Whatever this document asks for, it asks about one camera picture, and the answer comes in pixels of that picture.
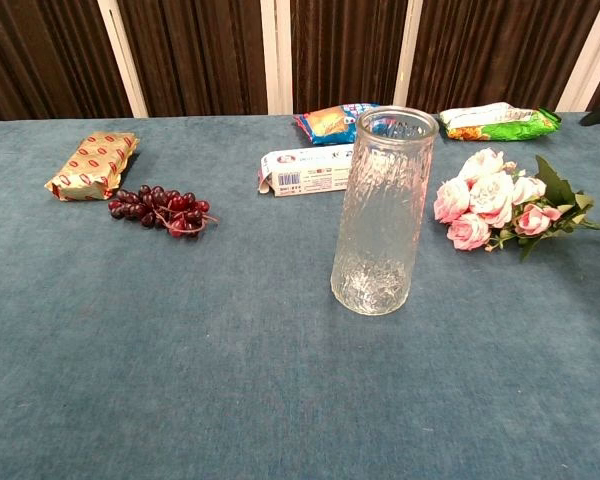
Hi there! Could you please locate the blue snack bag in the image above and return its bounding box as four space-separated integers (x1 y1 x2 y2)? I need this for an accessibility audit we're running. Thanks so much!
292 103 381 147

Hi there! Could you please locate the white cardboard box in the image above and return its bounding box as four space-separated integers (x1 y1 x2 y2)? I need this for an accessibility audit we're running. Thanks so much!
257 144 354 198

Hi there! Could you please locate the pink artificial flower bouquet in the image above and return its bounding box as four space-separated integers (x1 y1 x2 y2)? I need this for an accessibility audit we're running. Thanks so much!
433 147 600 262

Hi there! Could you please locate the dark red grape bunch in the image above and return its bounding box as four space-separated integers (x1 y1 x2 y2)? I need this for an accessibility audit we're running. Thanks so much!
107 184 220 239

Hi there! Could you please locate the gold foil snack pack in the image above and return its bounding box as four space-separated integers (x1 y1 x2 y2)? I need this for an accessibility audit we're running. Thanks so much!
44 131 140 202

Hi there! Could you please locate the white partition post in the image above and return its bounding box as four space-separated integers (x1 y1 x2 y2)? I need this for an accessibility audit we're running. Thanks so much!
259 0 294 116
554 0 600 113
96 0 149 119
393 0 424 108

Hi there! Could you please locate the green snack bag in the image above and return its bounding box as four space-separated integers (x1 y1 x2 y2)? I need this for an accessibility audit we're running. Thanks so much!
438 101 563 142

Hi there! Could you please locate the transparent textured glass vase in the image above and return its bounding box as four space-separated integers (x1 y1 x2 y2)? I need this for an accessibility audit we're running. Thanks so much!
329 104 440 317

